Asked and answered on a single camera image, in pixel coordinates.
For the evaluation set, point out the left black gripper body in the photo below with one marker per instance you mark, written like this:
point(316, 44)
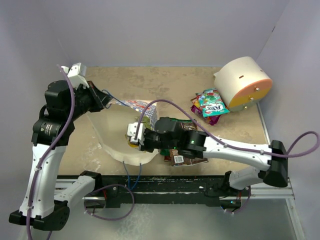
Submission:
point(86, 100)

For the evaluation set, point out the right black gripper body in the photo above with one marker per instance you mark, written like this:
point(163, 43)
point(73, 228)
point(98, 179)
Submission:
point(152, 140)

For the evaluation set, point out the light green snack packet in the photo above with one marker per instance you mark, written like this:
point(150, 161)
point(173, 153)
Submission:
point(146, 122)

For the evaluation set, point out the yellow M&M's packet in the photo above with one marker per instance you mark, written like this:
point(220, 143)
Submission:
point(133, 144)

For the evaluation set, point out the red Doritos bag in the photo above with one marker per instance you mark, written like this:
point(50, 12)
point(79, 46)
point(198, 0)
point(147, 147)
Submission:
point(167, 158)

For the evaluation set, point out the blue checkered paper bag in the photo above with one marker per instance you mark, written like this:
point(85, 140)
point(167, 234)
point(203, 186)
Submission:
point(110, 129)

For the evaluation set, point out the brown sea salt chips bag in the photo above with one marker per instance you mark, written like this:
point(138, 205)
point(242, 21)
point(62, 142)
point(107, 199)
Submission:
point(182, 156)

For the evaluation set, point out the green chips bag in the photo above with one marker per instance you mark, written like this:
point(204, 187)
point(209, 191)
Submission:
point(186, 124)

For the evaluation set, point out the yellow candy snack packet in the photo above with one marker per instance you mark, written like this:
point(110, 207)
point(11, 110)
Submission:
point(195, 102)

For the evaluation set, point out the teal Fox's mint packet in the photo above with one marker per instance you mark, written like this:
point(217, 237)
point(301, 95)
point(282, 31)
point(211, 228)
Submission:
point(211, 103)

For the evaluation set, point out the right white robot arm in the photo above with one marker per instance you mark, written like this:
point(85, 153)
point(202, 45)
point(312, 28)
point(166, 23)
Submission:
point(266, 163)

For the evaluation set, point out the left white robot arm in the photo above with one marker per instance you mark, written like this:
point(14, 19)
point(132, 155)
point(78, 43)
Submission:
point(41, 208)

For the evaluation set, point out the beige and orange cylinder device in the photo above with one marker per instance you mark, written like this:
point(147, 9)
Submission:
point(242, 83)

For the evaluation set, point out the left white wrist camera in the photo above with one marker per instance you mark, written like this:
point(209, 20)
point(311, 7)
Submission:
point(76, 74)

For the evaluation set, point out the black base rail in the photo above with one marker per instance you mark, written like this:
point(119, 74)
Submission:
point(208, 190)

